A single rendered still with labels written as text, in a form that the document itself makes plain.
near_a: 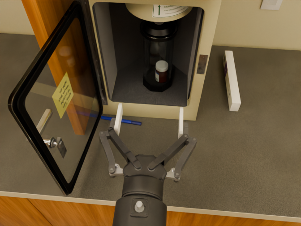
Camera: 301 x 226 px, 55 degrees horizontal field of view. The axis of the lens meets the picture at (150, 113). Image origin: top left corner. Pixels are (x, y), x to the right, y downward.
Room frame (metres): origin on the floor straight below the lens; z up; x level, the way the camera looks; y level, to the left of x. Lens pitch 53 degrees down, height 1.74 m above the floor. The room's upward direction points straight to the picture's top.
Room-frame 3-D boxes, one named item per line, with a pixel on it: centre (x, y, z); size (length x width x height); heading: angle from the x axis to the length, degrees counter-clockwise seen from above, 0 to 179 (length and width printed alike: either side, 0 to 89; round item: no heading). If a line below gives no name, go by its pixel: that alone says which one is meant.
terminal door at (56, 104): (0.43, 0.19, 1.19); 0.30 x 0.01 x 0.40; 168
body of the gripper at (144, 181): (0.23, 0.01, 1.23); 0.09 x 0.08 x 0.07; 176
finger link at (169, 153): (0.28, -0.04, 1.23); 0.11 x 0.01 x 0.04; 134
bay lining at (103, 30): (0.70, -0.01, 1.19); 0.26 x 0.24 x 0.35; 85
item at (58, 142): (0.32, 0.20, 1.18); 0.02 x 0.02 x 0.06; 78
